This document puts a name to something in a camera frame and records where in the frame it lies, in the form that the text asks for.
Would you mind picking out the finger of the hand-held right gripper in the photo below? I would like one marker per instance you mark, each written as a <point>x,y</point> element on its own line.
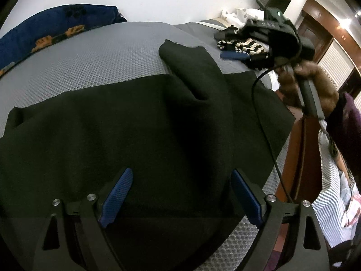
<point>234,55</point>

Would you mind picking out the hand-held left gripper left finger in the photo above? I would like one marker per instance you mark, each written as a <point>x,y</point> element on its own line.
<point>117,197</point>

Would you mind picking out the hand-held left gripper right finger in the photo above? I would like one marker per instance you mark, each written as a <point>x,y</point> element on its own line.
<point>246,194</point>

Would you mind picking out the black pants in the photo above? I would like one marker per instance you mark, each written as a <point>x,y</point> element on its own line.
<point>141,132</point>

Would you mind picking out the person's right forearm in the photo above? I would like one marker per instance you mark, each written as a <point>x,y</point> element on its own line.
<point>349,124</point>

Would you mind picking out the person's right hand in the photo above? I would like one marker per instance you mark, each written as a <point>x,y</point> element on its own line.
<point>324,87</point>

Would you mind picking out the black and cream knit cloth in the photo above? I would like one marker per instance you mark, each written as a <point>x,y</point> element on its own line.
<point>253,45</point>

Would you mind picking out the dark wooden door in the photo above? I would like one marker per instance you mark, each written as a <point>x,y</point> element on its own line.
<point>313,31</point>

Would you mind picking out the white dotted cloth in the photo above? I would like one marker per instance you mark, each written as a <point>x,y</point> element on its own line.
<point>239,15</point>

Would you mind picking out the white window blind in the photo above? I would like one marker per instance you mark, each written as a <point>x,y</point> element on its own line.
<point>335,62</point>

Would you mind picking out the grey striped cloth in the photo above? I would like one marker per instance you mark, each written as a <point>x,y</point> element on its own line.
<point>327,203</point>

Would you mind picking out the grey mesh mattress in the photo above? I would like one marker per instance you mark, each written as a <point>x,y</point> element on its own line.
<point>98,56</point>

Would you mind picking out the blue printed blanket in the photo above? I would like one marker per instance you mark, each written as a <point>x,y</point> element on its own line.
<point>56,19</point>

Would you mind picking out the wooden bed frame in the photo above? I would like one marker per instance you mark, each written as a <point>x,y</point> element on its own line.
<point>304,161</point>

